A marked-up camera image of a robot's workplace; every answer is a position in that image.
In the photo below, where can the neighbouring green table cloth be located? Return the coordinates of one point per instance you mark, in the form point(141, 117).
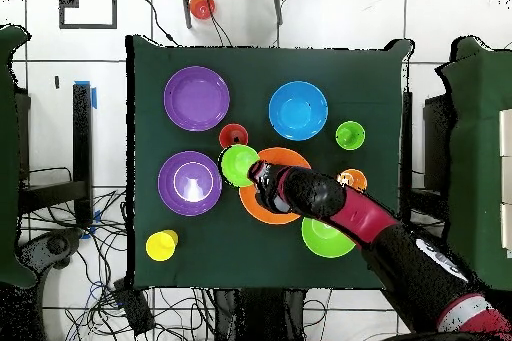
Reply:
point(476, 117)
point(8, 157)

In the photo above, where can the small green bowl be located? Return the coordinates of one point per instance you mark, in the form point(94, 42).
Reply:
point(236, 165)

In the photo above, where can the large orange bowl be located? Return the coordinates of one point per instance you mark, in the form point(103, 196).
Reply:
point(282, 155)

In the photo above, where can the purple bowl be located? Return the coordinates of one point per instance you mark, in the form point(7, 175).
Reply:
point(196, 81)
point(167, 183)

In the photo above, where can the grey camera stand legs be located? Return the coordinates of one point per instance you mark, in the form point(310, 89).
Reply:
point(186, 5)

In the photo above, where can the small orange bowl on floor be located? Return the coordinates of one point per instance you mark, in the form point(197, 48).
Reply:
point(202, 6)

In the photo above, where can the white boxes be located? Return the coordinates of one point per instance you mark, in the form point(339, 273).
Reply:
point(506, 181)

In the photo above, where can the blue bowl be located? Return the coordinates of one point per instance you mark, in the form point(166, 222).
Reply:
point(298, 95)

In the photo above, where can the black post stand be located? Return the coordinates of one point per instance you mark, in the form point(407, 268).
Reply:
point(82, 137)

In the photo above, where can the black square frame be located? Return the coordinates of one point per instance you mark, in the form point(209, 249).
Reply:
point(114, 5)

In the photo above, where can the black box on floor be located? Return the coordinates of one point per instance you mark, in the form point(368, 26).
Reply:
point(136, 309)

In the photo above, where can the orange cup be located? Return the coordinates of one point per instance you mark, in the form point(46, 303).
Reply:
point(356, 177)

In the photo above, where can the grey black machine base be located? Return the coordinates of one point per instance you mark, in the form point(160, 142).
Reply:
point(52, 245)

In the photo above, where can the yellow cup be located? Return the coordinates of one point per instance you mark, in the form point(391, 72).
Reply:
point(159, 247)

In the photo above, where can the dark green tablecloth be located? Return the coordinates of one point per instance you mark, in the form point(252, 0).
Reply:
point(256, 65)

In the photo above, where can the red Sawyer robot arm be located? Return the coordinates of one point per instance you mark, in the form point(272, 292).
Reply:
point(360, 217)

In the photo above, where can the red cup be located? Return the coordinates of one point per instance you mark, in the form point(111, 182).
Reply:
point(228, 135)

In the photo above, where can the large green bowl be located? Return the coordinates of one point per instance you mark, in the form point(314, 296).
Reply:
point(324, 243)

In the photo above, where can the green cup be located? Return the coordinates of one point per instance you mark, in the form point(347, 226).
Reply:
point(350, 129)

